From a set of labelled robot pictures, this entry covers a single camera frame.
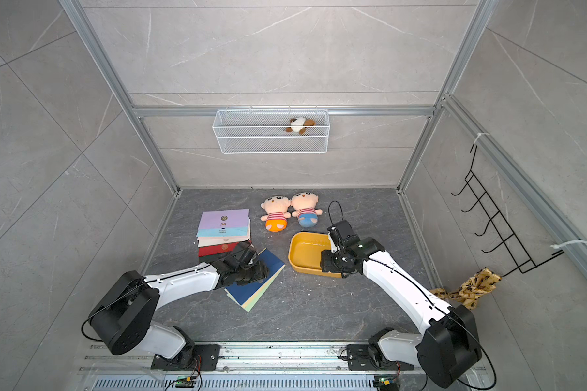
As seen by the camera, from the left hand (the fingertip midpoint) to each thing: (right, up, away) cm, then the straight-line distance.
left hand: (266, 267), depth 90 cm
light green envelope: (-6, -13, -6) cm, 15 cm away
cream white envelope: (-26, +8, +12) cm, 30 cm away
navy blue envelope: (-8, -8, -3) cm, 12 cm away
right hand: (+22, +4, -8) cm, 24 cm away
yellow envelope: (-5, -11, -4) cm, 12 cm away
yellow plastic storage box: (+15, +4, +5) cm, 16 cm away
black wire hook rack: (+67, +12, -26) cm, 73 cm away
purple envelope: (-17, +18, +19) cm, 31 cm away
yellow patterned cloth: (+63, +2, -24) cm, 68 cm away
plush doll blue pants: (+15, +24, +15) cm, 32 cm away
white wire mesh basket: (0, +54, +10) cm, 55 cm away
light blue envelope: (-17, +12, +15) cm, 26 cm away
